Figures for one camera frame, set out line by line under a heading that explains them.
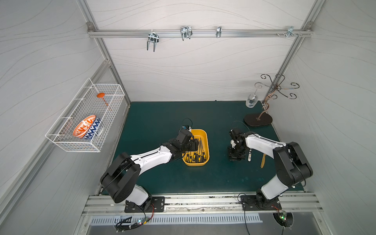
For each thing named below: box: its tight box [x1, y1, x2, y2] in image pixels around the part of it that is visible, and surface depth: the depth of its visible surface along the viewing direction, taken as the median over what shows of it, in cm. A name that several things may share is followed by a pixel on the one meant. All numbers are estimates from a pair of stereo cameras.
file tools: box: [185, 137, 207, 164], surface depth 92 cm
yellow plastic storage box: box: [182, 128, 210, 167], surface depth 92 cm
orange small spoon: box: [96, 92, 109, 107], surface depth 80 cm
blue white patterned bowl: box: [82, 115, 102, 140], surface depth 60 cm
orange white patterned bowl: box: [72, 115, 96, 138], surface depth 65 cm
